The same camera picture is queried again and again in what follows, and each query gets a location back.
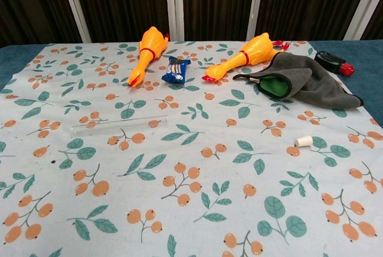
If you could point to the transparent glass test tube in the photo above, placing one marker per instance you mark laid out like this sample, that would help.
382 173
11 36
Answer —
119 125

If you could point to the small white cylinder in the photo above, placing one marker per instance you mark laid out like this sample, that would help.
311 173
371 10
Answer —
302 142

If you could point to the blue snack packet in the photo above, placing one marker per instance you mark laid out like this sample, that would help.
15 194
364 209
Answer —
176 70

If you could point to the floral patterned tablecloth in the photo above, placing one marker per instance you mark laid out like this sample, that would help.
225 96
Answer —
191 179

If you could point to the yellow rubber chicken toy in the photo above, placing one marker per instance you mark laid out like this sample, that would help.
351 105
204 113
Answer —
248 52
148 47

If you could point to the grey microfibre cloth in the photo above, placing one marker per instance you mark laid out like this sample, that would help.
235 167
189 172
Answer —
314 86

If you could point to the black device with red cap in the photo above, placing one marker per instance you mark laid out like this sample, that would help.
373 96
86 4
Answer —
327 59

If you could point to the white screen frame post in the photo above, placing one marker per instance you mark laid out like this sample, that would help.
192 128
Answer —
256 6
74 9
363 3
174 6

